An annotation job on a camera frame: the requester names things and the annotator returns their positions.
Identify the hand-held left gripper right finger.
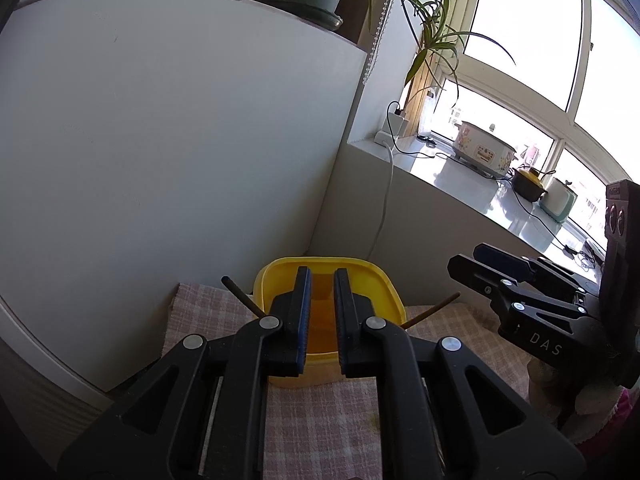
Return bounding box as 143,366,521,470
333,267,587,480

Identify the yellow plastic container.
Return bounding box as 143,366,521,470
254,256,405,388

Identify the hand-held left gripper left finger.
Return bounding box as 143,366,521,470
57,266,313,480

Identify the white cabinet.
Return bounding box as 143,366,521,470
0,0,369,411

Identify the spider plant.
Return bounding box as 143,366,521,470
350,0,517,101

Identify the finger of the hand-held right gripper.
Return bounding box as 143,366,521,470
474,243,601,311
447,254,608,366

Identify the reddish brown chopstick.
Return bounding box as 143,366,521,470
401,292,461,331

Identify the dark chopstick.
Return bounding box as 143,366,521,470
221,276,266,319

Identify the white power cable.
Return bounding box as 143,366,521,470
367,142,396,258

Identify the white charger plug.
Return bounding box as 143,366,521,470
387,101,408,138

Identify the white floral electric cooker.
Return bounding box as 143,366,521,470
451,120,517,179

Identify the white windowsill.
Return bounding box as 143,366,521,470
347,132,608,286

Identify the person's right hand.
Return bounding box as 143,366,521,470
527,355,640,443

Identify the mint green appliance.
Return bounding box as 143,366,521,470
539,176,578,224

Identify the pink checked cloth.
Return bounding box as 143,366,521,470
162,282,541,480

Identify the black power cable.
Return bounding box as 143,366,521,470
495,175,606,273

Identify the white window frame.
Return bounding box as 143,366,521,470
435,0,640,241

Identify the white bead cord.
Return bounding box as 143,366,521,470
362,0,396,83

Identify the dark pot with yellow lid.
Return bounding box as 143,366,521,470
511,166,548,203

